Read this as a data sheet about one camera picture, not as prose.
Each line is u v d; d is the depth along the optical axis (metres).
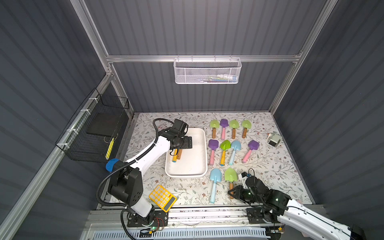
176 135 0.63
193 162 0.91
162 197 0.79
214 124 1.12
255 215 0.74
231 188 0.80
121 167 0.43
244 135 1.05
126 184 0.44
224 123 1.15
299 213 0.53
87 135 0.72
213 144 1.02
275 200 0.58
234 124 1.12
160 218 0.72
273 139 0.99
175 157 0.94
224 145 0.99
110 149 0.68
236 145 1.00
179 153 0.96
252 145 1.00
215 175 0.87
